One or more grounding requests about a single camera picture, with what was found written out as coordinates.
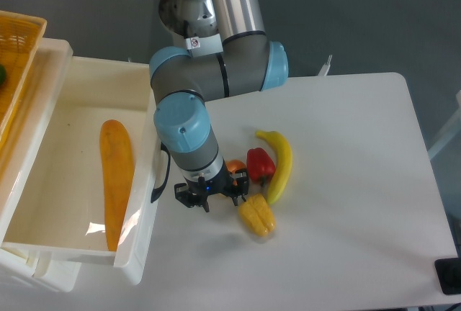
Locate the white table bracket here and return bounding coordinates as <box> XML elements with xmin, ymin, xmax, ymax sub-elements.
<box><xmin>318</xmin><ymin>55</ymin><xmax>333</xmax><ymax>76</ymax></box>

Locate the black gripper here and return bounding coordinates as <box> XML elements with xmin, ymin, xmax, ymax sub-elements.
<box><xmin>174</xmin><ymin>165</ymin><xmax>249</xmax><ymax>212</ymax></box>

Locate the black drawer handle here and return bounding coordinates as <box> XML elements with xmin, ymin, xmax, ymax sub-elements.
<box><xmin>150</xmin><ymin>143</ymin><xmax>171</xmax><ymax>203</ymax></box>

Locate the white frame at right edge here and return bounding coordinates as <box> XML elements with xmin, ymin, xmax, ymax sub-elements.
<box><xmin>428</xmin><ymin>91</ymin><xmax>460</xmax><ymax>160</ymax></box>

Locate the red bell pepper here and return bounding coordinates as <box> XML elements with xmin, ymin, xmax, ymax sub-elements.
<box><xmin>246</xmin><ymin>148</ymin><xmax>276</xmax><ymax>186</ymax></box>

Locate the long orange vegetable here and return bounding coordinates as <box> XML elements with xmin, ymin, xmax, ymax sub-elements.
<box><xmin>99</xmin><ymin>120</ymin><xmax>135</xmax><ymax>252</ymax></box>

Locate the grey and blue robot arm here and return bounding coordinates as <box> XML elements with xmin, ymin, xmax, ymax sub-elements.
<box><xmin>149</xmin><ymin>0</ymin><xmax>289</xmax><ymax>208</ymax></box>

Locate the black device at table edge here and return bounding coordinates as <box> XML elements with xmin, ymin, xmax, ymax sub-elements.
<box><xmin>434</xmin><ymin>258</ymin><xmax>460</xmax><ymax>295</ymax></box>

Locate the white top drawer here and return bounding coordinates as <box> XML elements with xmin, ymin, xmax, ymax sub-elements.
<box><xmin>1</xmin><ymin>57</ymin><xmax>160</xmax><ymax>285</ymax></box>

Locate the yellow banana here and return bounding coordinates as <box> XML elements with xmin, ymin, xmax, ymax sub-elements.
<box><xmin>255</xmin><ymin>130</ymin><xmax>293</xmax><ymax>204</ymax></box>

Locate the yellow bell pepper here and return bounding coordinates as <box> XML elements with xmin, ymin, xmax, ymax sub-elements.
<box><xmin>238</xmin><ymin>194</ymin><xmax>277</xmax><ymax>237</ymax></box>

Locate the yellow plastic basket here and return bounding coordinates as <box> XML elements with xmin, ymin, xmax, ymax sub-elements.
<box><xmin>1</xmin><ymin>11</ymin><xmax>47</xmax><ymax>145</ymax></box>

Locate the orange braided bread roll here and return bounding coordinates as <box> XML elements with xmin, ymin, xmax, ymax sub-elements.
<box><xmin>225</xmin><ymin>159</ymin><xmax>248</xmax><ymax>186</ymax></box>

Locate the green vegetable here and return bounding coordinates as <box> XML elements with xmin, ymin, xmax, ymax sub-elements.
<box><xmin>0</xmin><ymin>65</ymin><xmax>7</xmax><ymax>86</ymax></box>

